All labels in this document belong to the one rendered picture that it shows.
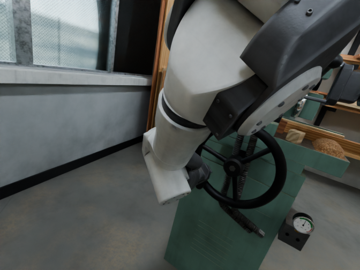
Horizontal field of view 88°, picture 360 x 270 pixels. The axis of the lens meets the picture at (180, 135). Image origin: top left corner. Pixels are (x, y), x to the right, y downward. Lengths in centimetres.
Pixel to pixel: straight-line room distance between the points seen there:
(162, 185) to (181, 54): 24
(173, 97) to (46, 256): 126
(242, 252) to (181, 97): 91
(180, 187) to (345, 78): 57
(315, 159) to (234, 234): 47
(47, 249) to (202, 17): 134
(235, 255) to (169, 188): 74
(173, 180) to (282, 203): 58
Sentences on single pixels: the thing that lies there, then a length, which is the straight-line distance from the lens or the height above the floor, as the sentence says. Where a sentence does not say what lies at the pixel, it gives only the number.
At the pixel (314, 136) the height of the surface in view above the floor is 92.
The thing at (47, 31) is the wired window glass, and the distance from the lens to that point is 165.
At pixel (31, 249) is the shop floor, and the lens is 141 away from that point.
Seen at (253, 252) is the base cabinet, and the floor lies 40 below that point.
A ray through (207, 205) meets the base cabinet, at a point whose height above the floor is 49.
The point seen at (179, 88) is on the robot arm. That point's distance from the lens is 16.
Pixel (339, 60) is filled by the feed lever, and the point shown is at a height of 117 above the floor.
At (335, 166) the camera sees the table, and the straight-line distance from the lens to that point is 79.
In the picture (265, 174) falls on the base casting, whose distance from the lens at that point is 81.
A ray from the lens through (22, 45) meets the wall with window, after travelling 155.
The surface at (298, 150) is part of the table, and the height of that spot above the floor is 88.
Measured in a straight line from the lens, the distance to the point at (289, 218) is 88.
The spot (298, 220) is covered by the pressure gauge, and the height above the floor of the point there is 67.
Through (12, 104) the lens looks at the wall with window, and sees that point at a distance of 153.
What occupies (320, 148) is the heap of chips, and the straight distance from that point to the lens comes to 79.
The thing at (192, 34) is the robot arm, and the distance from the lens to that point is 17.
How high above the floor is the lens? 106
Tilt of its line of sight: 20 degrees down
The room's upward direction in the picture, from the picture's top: 13 degrees clockwise
